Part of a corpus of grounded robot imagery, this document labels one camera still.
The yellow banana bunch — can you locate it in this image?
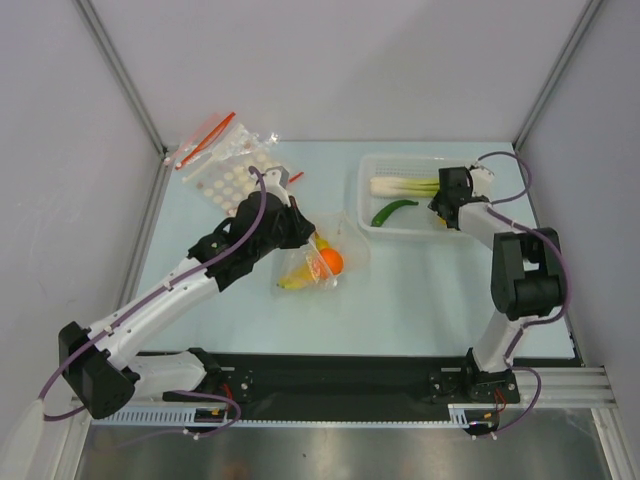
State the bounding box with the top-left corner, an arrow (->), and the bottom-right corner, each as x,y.
276,232 -> 334,290

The orange fruit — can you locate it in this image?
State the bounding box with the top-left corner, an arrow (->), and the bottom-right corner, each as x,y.
319,248 -> 344,275

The clear dotted zip bag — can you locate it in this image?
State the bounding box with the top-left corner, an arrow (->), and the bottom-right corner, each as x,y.
271,210 -> 371,296

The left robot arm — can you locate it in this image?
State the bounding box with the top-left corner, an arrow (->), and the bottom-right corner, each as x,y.
58,192 -> 315,419

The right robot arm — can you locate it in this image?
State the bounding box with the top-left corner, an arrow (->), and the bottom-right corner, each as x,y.
429,167 -> 568,403

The dotted zip bag red slider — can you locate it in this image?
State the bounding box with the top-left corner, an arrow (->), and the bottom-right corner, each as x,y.
182,124 -> 307,219

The clear zip bag red zipper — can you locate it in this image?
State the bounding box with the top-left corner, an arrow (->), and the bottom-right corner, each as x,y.
162,111 -> 236,171

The white perforated plastic basket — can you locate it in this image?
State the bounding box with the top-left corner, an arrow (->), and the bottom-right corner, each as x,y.
356,153 -> 495,241

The green onion stalk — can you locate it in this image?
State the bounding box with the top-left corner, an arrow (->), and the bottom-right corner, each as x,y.
369,176 -> 440,198

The green chili pepper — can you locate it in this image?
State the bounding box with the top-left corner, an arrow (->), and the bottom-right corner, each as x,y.
370,199 -> 419,228

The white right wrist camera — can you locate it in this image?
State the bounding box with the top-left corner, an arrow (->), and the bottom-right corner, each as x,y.
468,162 -> 495,200

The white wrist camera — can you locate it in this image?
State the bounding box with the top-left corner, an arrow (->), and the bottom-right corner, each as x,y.
247,166 -> 290,206
468,162 -> 495,200

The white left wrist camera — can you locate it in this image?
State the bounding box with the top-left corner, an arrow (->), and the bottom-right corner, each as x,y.
247,166 -> 290,206

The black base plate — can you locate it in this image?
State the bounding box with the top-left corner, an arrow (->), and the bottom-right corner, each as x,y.
99,348 -> 581,422

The white slotted cable duct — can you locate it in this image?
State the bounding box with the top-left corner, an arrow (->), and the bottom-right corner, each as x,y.
92,402 -> 497,429

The aluminium frame rail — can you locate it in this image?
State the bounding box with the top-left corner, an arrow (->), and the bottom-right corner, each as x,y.
72,0 -> 167,158

